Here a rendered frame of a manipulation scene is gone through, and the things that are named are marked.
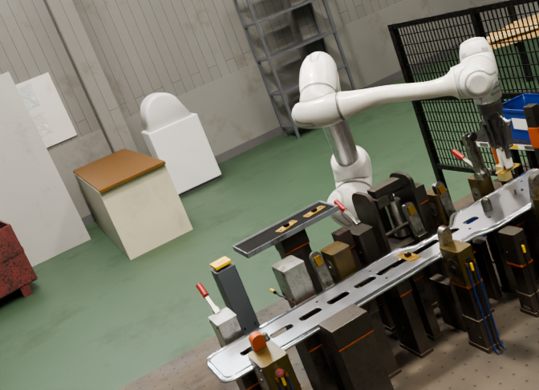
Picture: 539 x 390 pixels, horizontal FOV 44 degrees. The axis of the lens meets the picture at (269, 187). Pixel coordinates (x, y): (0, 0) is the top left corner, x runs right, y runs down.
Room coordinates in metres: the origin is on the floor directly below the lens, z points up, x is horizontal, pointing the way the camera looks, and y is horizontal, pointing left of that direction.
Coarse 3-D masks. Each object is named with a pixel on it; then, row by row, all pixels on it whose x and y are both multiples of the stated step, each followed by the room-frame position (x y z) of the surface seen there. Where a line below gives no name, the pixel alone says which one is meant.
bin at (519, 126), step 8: (520, 96) 2.68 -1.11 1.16; (528, 96) 2.66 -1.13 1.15; (536, 96) 2.61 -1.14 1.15; (504, 104) 2.66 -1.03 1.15; (512, 104) 2.67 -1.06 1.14; (520, 104) 2.68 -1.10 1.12; (504, 112) 2.59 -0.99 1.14; (512, 112) 2.54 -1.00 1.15; (520, 112) 2.48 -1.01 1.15; (512, 120) 2.55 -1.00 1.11; (520, 120) 2.50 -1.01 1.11; (512, 128) 2.56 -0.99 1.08; (520, 128) 2.51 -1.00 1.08; (520, 136) 2.53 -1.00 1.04; (528, 136) 2.48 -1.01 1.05
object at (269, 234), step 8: (312, 208) 2.29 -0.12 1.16; (328, 208) 2.22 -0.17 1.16; (296, 216) 2.27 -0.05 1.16; (312, 216) 2.20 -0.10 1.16; (280, 224) 2.25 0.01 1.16; (296, 224) 2.18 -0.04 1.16; (264, 232) 2.23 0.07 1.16; (272, 232) 2.20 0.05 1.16; (248, 240) 2.21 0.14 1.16; (256, 240) 2.18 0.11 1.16; (264, 240) 2.15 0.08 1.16; (240, 248) 2.16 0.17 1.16; (248, 248) 2.13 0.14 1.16
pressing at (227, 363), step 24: (504, 192) 2.16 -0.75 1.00; (528, 192) 2.09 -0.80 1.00; (456, 216) 2.12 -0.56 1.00; (480, 216) 2.04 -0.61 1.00; (504, 216) 1.98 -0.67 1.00; (432, 240) 2.01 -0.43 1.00; (384, 264) 1.97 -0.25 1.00; (408, 264) 1.90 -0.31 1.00; (336, 288) 1.93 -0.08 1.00; (360, 288) 1.87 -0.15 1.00; (384, 288) 1.82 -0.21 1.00; (288, 312) 1.89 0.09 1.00; (336, 312) 1.78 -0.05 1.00; (288, 336) 1.75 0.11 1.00; (216, 360) 1.77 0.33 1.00; (240, 360) 1.72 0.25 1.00
